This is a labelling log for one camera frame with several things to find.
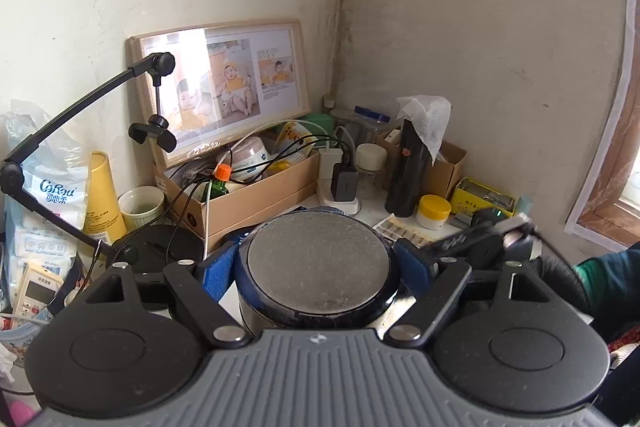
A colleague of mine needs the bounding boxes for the small brown cardboard box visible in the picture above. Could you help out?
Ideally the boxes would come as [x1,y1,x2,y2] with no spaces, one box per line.
[375,127,468,200]

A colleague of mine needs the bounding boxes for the white power strip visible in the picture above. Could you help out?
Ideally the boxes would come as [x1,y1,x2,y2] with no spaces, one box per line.
[317,179,362,215]

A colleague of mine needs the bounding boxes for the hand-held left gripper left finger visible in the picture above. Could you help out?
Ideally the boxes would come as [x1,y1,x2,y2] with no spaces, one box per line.
[82,247,253,350]

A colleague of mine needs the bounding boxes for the black thermos bottle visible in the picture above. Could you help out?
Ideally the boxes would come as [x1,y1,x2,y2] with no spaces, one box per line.
[385,117,433,219]

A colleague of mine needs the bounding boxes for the white charger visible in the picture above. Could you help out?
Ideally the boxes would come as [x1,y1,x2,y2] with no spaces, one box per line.
[319,148,343,180]

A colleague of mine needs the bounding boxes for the wooden window frame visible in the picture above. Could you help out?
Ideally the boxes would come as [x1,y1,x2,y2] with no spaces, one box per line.
[565,0,640,253]

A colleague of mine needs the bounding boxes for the white round jar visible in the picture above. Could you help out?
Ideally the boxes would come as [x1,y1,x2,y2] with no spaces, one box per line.
[230,137,273,182]

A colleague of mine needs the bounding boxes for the glass jar white cap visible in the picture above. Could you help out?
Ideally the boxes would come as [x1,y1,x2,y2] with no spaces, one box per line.
[356,143,387,200]

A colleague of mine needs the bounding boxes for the yellow lid cream jar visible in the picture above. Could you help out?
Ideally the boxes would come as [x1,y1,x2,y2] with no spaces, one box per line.
[416,195,452,231]

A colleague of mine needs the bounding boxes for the white cable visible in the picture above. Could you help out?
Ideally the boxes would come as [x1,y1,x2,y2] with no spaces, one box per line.
[200,122,351,258]

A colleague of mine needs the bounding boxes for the person's right hand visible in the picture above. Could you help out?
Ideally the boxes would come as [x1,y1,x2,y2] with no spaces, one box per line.
[520,252,595,314]

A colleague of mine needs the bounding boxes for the long tan cardboard box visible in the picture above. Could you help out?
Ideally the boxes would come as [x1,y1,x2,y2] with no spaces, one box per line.
[154,142,321,253]

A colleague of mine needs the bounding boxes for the black cable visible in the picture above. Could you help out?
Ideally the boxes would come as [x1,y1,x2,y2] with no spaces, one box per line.
[167,134,346,238]

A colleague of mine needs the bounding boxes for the white remote control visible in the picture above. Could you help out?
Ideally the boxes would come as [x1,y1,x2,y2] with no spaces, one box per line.
[11,261,66,320]

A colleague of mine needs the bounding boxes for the green bottle orange cap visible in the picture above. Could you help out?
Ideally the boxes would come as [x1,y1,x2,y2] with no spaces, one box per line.
[202,164,233,202]

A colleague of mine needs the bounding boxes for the stainless steel container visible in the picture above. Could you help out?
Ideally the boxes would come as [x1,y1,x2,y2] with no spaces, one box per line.
[234,209,402,333]

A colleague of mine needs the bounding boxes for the yellow paper tube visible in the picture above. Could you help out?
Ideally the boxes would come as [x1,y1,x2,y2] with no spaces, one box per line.
[85,151,127,235]

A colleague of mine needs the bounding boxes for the plastic tissue pack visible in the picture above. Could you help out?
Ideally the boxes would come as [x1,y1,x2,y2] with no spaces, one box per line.
[0,99,91,268]

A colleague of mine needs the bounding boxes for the wooden photo frame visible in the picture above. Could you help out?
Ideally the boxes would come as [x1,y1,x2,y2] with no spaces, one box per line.
[126,19,312,168]

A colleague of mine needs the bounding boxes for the white wipe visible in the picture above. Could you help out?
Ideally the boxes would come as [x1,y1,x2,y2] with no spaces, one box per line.
[396,95,452,165]

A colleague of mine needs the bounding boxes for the clear jar blue lid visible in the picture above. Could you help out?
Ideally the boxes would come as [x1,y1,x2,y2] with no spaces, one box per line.
[352,106,396,142]

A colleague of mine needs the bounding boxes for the red patterned cloth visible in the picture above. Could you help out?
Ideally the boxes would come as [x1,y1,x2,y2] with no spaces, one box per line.
[607,327,640,370]

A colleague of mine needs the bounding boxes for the black phone holder stand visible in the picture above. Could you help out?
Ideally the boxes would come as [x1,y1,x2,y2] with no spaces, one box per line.
[0,52,200,278]

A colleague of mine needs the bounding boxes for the black charger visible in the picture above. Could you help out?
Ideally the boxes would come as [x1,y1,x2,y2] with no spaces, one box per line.
[330,163,360,202]

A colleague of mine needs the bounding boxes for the pale green cup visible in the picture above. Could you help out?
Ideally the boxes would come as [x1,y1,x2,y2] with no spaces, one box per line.
[118,186,166,233]

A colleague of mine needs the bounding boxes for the yellow tin box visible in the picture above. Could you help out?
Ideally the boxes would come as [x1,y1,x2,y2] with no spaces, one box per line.
[450,177,517,220]

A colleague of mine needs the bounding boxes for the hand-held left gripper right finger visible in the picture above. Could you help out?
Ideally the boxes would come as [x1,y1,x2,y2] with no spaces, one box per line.
[382,239,548,350]

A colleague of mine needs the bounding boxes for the striped towel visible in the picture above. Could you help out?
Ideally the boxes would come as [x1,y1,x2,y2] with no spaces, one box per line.
[372,214,453,253]

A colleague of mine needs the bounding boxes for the green box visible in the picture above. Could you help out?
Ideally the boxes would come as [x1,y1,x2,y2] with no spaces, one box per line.
[300,112,337,142]

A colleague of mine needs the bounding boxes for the yellow cartoon pouch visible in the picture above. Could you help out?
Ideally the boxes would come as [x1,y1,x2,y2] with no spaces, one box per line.
[275,121,318,158]

